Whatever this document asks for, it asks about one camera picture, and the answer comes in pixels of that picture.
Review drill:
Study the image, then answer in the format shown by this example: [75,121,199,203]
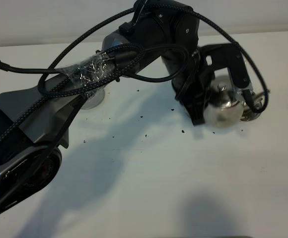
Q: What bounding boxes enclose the right stainless steel teacup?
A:
[243,92,264,111]

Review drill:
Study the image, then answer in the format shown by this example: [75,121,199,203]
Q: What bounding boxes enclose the stainless steel teapot coaster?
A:
[81,86,105,110]

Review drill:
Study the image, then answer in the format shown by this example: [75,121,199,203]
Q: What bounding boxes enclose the black braided cable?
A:
[0,0,270,219]

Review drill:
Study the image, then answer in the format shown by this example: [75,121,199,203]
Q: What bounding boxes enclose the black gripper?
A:
[172,47,215,126]

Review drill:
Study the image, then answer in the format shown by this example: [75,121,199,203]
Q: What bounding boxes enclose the right stainless steel saucer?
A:
[240,110,261,121]

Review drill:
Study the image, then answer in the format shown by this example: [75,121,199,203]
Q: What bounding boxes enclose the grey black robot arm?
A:
[0,0,209,214]

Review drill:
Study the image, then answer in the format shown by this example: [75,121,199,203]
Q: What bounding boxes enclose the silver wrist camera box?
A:
[199,44,253,91]

